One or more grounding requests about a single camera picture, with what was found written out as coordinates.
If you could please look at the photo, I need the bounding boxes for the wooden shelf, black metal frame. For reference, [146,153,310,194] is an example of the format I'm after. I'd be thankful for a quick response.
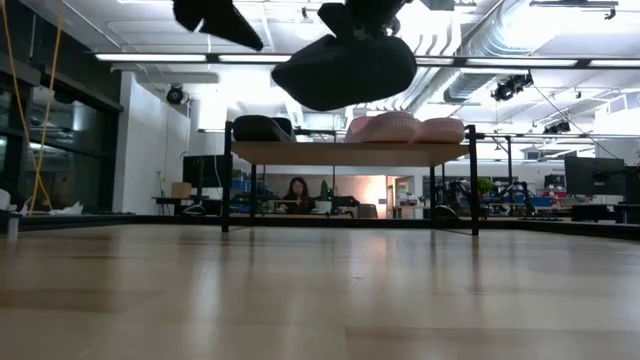
[221,119,481,237]

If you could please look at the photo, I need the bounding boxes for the black ceiling spotlight cluster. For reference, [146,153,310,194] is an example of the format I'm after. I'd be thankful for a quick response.
[542,119,573,136]
[490,72,535,103]

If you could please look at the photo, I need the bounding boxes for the silver ventilation duct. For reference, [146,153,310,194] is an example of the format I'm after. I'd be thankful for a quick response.
[442,0,571,105]

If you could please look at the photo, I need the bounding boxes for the black aluminium table frame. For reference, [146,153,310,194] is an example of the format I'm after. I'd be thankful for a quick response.
[0,212,640,242]

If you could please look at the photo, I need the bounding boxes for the white crumpled bag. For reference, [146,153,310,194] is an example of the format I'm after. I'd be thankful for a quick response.
[48,200,85,217]

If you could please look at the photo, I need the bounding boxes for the black slide sandal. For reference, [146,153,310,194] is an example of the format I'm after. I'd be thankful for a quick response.
[232,114,297,143]
[271,33,418,113]

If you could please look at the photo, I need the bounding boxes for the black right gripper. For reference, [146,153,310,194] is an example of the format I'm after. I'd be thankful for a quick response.
[317,0,416,40]

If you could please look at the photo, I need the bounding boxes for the black monitor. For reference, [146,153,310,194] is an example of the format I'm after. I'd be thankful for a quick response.
[182,154,227,189]
[564,156,627,197]
[622,164,640,205]

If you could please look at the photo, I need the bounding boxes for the person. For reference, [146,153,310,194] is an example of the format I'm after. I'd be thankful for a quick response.
[278,176,317,216]

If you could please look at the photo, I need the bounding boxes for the yellow cable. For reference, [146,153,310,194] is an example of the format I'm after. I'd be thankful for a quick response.
[0,0,66,217]

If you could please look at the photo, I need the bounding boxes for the small white cylinder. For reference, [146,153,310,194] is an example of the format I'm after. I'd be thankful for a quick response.
[5,212,21,242]

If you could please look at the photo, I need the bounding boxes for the round black ceiling speaker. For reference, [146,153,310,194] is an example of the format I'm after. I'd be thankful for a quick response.
[165,83,187,106]

